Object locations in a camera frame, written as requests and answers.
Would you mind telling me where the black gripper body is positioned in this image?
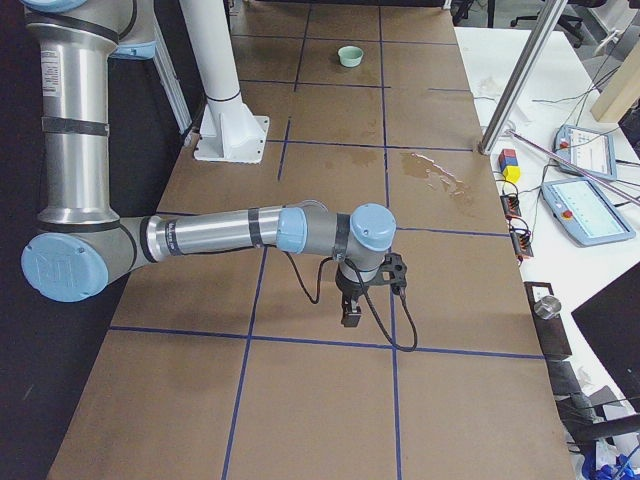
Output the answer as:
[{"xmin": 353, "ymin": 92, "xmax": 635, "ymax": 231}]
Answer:
[{"xmin": 335, "ymin": 269, "xmax": 376, "ymax": 301}]

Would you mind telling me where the green ceramic bowl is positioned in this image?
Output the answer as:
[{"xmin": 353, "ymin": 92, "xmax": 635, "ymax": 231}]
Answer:
[{"xmin": 337, "ymin": 45, "xmax": 364, "ymax": 68}]

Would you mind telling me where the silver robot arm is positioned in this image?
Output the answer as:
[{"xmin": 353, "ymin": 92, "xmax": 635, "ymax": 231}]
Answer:
[{"xmin": 21, "ymin": 1, "xmax": 406, "ymax": 327}]

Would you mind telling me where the near orange black hub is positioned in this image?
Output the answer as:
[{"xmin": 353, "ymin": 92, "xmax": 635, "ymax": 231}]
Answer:
[{"xmin": 509, "ymin": 225, "xmax": 534, "ymax": 262}]

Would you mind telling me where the orange black hub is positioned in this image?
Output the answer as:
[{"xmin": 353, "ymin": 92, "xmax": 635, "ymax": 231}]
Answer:
[
  {"xmin": 500, "ymin": 193, "xmax": 521, "ymax": 219},
  {"xmin": 509, "ymin": 225, "xmax": 534, "ymax": 262}
]

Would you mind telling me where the far orange black hub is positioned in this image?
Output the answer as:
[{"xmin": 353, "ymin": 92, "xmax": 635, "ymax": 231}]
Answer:
[{"xmin": 500, "ymin": 193, "xmax": 521, "ymax": 219}]

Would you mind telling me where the yellow block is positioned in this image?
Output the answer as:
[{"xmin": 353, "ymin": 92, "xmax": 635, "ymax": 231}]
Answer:
[{"xmin": 501, "ymin": 165, "xmax": 521, "ymax": 184}]

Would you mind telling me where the steel cylinder cup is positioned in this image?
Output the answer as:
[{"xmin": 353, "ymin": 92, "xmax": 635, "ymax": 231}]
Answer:
[{"xmin": 533, "ymin": 295, "xmax": 562, "ymax": 320}]

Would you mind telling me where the black plate with label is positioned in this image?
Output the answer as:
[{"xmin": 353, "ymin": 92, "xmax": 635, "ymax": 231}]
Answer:
[{"xmin": 524, "ymin": 281, "xmax": 572, "ymax": 361}]

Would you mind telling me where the red blue block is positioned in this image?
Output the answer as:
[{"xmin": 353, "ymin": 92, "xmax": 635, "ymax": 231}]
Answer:
[{"xmin": 498, "ymin": 149, "xmax": 519, "ymax": 171}]

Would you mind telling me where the near teach pendant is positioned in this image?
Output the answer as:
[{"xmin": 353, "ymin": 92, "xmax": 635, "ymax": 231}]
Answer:
[{"xmin": 541, "ymin": 179, "xmax": 636, "ymax": 247}]

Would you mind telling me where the teach pendant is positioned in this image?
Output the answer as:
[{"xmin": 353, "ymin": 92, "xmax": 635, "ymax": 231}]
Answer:
[
  {"xmin": 553, "ymin": 125, "xmax": 617, "ymax": 180},
  {"xmin": 541, "ymin": 179, "xmax": 636, "ymax": 247}
]

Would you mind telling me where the far teach pendant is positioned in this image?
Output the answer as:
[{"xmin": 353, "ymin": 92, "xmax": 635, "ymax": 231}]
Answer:
[{"xmin": 553, "ymin": 125, "xmax": 617, "ymax": 180}]

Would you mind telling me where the wooden board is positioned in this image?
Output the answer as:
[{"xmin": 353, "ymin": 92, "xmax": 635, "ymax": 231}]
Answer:
[{"xmin": 591, "ymin": 25, "xmax": 639, "ymax": 123}]

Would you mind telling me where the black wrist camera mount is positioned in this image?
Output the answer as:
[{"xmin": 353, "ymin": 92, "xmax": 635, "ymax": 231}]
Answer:
[{"xmin": 371, "ymin": 253, "xmax": 407, "ymax": 296}]

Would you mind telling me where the black camera cable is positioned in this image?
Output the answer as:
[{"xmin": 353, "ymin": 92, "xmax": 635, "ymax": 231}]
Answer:
[{"xmin": 282, "ymin": 249, "xmax": 418, "ymax": 352}]

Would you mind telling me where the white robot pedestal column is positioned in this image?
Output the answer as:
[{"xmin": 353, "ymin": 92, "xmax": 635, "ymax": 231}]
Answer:
[{"xmin": 180, "ymin": 0, "xmax": 270, "ymax": 164}]

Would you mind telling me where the aluminium frame post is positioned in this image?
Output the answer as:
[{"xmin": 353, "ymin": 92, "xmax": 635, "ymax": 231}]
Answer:
[{"xmin": 478, "ymin": 0, "xmax": 568, "ymax": 155}]

